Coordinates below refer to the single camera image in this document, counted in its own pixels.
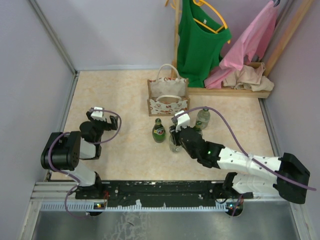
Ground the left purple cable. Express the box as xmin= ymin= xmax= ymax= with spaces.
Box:
xmin=48 ymin=107 xmax=122 ymax=219

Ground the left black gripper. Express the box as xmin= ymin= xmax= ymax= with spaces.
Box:
xmin=87 ymin=112 xmax=119 ymax=143

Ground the purple cable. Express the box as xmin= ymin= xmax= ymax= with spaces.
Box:
xmin=171 ymin=106 xmax=317 ymax=217
xmin=48 ymin=107 xmax=122 ymax=219

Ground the beige crumpled cloth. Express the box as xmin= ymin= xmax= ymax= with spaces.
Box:
xmin=222 ymin=62 xmax=275 ymax=92

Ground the pink shirt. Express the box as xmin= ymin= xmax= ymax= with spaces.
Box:
xmin=204 ymin=0 xmax=278 ymax=89

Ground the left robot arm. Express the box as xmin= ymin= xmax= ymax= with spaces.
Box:
xmin=40 ymin=107 xmax=122 ymax=200

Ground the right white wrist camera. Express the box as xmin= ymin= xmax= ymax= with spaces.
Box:
xmin=171 ymin=110 xmax=190 ymax=132

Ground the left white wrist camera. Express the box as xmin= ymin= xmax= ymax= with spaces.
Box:
xmin=90 ymin=106 xmax=106 ymax=122

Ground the white cable duct strip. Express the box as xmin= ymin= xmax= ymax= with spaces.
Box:
xmin=39 ymin=201 xmax=245 ymax=213

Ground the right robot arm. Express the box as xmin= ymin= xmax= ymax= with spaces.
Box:
xmin=169 ymin=125 xmax=310 ymax=205

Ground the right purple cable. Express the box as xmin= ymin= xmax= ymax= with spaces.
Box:
xmin=171 ymin=106 xmax=317 ymax=217

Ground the yellow clothes hanger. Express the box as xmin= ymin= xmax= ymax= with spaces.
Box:
xmin=191 ymin=0 xmax=229 ymax=34

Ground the patterned canvas tote bag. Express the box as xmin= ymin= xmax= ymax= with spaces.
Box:
xmin=147 ymin=64 xmax=190 ymax=117

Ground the dark green red-label bottle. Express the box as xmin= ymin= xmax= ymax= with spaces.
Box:
xmin=193 ymin=121 xmax=203 ymax=136

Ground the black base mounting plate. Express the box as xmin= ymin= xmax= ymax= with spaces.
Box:
xmin=75 ymin=180 xmax=240 ymax=207

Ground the clear glass bottle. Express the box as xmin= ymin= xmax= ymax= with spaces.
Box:
xmin=195 ymin=108 xmax=211 ymax=130

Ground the wooden clothes rack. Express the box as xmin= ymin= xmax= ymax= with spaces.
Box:
xmin=164 ymin=0 xmax=314 ymax=99

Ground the green tank top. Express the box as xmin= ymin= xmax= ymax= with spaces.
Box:
xmin=177 ymin=0 xmax=232 ymax=88

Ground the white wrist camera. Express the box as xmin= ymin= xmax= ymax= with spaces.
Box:
xmin=171 ymin=110 xmax=190 ymax=132
xmin=90 ymin=106 xmax=106 ymax=122

